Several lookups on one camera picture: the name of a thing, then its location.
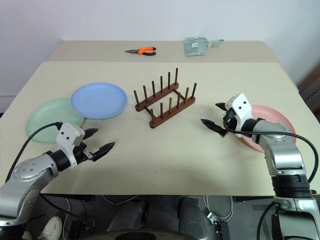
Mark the pink plastic plate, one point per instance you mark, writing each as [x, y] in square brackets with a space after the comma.
[271, 117]

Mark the clear plastic bag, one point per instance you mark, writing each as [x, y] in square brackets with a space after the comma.
[196, 46]

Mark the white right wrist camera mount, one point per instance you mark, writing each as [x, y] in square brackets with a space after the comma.
[240, 105]

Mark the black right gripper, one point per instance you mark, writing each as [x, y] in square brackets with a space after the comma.
[229, 120]

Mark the wooden dish rack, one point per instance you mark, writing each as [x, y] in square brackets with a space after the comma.
[165, 100]

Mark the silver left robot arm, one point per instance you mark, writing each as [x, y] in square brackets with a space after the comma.
[23, 175]

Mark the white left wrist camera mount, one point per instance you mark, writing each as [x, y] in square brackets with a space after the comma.
[67, 136]

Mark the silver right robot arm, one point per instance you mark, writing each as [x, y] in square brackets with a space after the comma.
[285, 152]

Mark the dark rounded robot leg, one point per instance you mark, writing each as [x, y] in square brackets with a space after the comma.
[193, 217]

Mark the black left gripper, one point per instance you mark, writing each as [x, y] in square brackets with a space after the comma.
[80, 152]

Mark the white shoe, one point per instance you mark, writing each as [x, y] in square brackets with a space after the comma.
[51, 228]

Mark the blue plastic plate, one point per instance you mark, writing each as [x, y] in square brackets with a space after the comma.
[99, 100]

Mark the green plastic plate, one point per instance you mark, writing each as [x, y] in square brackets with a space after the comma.
[50, 120]

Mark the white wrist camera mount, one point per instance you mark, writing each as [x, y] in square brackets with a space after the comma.
[67, 136]
[240, 105]

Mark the dark red chair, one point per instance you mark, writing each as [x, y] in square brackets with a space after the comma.
[310, 91]

